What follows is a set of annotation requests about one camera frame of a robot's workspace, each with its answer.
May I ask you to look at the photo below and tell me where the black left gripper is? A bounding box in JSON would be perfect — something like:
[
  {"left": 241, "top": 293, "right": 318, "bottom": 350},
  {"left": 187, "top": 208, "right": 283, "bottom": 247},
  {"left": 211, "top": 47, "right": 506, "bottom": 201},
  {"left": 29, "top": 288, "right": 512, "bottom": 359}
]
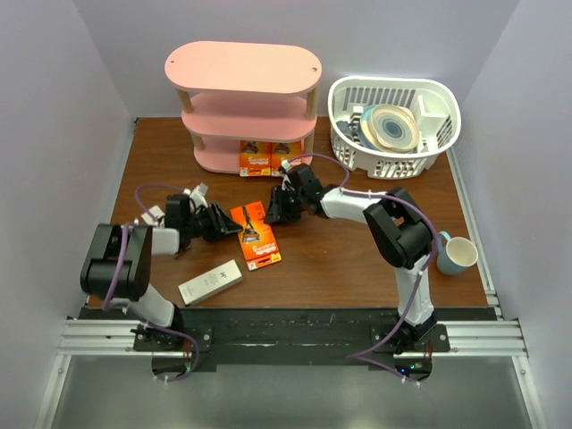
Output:
[{"left": 184, "top": 200, "right": 241, "bottom": 242}]

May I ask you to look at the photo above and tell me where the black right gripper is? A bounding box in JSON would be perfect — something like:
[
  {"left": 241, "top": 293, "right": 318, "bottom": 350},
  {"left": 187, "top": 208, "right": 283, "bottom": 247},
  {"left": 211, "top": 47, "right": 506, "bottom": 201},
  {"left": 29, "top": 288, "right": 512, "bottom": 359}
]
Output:
[{"left": 265, "top": 186, "right": 307, "bottom": 224}]

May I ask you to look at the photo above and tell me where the orange Gillette razor box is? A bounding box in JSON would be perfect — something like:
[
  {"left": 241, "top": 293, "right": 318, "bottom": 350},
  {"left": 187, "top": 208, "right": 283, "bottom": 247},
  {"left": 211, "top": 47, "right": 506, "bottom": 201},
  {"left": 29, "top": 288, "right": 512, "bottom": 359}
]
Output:
[
  {"left": 239, "top": 140, "right": 272, "bottom": 177},
  {"left": 231, "top": 201, "right": 282, "bottom": 272},
  {"left": 271, "top": 140, "right": 303, "bottom": 176}
]

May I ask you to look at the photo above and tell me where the grey white razor box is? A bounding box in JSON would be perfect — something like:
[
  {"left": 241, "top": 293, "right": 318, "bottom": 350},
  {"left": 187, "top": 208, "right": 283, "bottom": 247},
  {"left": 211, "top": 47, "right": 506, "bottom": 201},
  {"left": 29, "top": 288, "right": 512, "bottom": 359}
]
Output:
[{"left": 178, "top": 260, "right": 243, "bottom": 307}]

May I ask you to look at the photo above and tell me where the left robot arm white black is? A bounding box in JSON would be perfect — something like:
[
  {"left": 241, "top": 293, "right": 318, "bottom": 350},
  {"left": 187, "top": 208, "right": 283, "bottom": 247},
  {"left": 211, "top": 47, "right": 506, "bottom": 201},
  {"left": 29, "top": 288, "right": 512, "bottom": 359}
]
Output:
[{"left": 80, "top": 193, "right": 243, "bottom": 350}]

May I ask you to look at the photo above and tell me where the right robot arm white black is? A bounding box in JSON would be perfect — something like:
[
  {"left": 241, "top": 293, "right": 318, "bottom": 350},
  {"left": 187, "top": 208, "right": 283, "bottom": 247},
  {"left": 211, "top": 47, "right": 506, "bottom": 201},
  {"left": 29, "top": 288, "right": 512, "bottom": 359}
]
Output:
[{"left": 265, "top": 161, "right": 438, "bottom": 358}]

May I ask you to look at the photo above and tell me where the pink three-tier wooden shelf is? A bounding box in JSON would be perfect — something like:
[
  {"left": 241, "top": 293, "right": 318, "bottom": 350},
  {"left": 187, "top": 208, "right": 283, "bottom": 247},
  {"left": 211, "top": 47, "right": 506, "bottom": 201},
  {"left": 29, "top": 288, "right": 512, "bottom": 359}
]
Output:
[{"left": 164, "top": 41, "right": 323, "bottom": 173}]

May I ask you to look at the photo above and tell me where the white Harry's razor box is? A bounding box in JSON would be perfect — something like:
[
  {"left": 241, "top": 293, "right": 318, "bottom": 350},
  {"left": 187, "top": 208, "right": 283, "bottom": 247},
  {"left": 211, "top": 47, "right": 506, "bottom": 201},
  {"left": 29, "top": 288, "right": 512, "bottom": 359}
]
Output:
[{"left": 140, "top": 206, "right": 165, "bottom": 227}]

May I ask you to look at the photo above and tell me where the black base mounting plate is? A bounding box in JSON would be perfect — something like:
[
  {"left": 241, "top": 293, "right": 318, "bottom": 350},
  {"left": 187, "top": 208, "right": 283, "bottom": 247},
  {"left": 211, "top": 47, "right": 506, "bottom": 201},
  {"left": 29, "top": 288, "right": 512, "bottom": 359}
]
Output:
[{"left": 79, "top": 307, "right": 495, "bottom": 381}]

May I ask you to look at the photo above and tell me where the stack of ceramic plates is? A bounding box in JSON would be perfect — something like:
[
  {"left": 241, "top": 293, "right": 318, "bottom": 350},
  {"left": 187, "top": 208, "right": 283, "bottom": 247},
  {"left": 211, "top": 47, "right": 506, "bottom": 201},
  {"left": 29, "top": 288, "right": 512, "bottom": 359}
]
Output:
[{"left": 349, "top": 104, "right": 421, "bottom": 154}]

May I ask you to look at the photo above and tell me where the beige blue cup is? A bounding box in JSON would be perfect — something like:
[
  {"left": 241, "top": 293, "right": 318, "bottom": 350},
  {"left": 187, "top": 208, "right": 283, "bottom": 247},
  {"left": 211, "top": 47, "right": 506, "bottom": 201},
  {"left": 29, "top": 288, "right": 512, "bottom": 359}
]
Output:
[{"left": 436, "top": 231, "right": 479, "bottom": 275}]

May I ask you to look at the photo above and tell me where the white plastic basket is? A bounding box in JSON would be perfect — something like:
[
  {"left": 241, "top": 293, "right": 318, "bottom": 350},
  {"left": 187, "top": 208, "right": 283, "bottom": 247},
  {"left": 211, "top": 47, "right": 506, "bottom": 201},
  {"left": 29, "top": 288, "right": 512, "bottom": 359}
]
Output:
[{"left": 328, "top": 76, "right": 461, "bottom": 180}]

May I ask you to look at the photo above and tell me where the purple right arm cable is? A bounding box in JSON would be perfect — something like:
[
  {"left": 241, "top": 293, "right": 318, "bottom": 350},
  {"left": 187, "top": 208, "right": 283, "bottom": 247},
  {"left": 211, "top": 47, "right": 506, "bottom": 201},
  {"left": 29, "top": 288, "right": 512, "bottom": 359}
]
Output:
[{"left": 285, "top": 153, "right": 440, "bottom": 383}]

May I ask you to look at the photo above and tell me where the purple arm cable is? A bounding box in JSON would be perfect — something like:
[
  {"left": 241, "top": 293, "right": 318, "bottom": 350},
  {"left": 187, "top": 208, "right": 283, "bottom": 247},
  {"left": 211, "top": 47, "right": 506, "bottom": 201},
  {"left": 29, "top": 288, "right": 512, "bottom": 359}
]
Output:
[
  {"left": 285, "top": 153, "right": 440, "bottom": 383},
  {"left": 101, "top": 183, "right": 200, "bottom": 383}
]

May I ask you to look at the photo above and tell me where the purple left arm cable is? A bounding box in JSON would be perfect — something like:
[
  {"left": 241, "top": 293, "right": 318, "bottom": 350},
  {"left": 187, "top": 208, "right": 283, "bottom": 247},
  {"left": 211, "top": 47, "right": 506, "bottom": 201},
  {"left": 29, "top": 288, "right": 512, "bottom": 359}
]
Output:
[{"left": 101, "top": 183, "right": 200, "bottom": 383}]

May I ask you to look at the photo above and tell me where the aluminium frame rail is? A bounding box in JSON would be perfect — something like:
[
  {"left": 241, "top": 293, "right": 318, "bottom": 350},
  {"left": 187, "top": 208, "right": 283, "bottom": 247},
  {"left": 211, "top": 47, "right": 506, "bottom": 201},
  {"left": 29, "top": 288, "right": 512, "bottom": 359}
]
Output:
[{"left": 33, "top": 147, "right": 549, "bottom": 429}]

